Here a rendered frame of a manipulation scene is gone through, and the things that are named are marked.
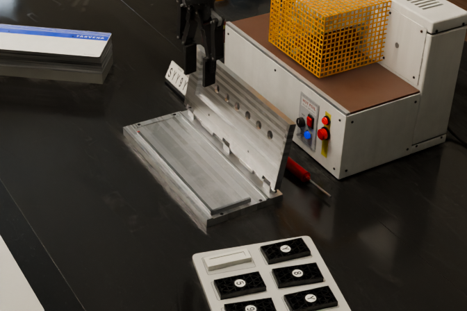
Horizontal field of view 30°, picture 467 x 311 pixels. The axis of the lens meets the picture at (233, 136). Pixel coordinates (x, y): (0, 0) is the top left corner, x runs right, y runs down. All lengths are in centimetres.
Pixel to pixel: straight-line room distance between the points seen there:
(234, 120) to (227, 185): 18
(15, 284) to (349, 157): 84
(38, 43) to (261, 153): 81
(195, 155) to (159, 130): 15
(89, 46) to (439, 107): 98
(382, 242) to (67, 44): 108
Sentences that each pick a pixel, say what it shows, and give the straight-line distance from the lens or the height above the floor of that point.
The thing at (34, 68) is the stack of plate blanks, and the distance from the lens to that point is 257.
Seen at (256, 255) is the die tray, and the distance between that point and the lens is 190.
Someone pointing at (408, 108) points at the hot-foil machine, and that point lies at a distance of 218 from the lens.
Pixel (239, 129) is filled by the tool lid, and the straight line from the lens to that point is 214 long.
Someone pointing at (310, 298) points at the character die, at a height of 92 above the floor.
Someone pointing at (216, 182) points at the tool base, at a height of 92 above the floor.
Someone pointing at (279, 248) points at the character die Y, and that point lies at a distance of 190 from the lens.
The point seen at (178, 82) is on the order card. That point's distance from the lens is 247.
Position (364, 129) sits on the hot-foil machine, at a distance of 211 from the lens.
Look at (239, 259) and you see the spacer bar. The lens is 187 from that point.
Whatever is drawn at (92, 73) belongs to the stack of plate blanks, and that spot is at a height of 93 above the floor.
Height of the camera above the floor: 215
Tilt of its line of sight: 33 degrees down
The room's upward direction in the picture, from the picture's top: 2 degrees clockwise
